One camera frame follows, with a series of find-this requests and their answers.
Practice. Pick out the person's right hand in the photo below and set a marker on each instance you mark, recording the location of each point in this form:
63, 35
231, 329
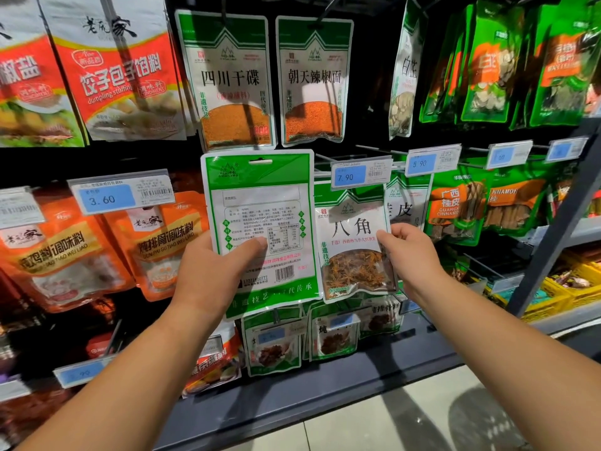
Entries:
418, 263

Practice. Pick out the clear cinnamon packets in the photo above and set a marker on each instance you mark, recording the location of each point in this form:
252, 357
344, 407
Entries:
406, 206

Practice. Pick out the person's left hand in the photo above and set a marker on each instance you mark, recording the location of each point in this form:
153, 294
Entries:
211, 282

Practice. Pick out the white red-label packets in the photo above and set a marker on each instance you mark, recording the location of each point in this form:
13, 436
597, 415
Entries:
33, 89
117, 75

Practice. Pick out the green orange Guangxi cinnamon bags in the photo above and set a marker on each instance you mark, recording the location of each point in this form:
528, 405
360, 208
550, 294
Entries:
521, 202
455, 206

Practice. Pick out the green white-slice packets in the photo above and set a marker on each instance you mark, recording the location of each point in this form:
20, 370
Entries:
488, 65

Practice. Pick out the star anise spice packet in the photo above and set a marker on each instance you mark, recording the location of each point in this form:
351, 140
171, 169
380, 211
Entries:
352, 249

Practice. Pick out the person's left forearm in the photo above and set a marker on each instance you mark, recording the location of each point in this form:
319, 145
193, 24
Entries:
122, 390

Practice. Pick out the yellow display trays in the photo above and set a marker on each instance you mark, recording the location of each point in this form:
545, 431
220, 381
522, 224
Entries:
563, 286

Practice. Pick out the green leaf packets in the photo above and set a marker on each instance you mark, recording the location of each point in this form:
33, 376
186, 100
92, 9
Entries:
563, 61

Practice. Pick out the row of green white packets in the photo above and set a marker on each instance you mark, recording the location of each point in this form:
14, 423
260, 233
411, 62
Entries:
338, 338

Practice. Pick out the gray metal shelving unit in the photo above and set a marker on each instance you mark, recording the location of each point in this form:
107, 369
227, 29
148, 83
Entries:
554, 239

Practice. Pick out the clear chili powder packets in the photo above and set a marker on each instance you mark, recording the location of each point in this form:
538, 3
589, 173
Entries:
315, 89

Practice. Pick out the clear orange powder packets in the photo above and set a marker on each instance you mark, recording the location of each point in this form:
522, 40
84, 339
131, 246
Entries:
225, 89

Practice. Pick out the green meat stew seasoning packet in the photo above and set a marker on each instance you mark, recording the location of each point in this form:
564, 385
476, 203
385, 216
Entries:
258, 211

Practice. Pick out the person's right forearm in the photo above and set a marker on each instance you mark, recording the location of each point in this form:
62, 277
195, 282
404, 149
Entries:
516, 371

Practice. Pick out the blue white price tag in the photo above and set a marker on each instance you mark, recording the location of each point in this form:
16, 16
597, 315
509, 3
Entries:
122, 194
566, 149
509, 154
362, 173
84, 371
434, 160
270, 334
21, 208
340, 322

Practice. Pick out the row of clear green-top packets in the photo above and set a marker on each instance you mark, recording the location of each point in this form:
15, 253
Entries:
272, 347

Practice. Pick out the clear white-slice packets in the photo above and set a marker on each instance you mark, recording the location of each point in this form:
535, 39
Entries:
404, 79

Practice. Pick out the orange seasoning packet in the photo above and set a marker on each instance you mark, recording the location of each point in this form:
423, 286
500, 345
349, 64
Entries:
155, 249

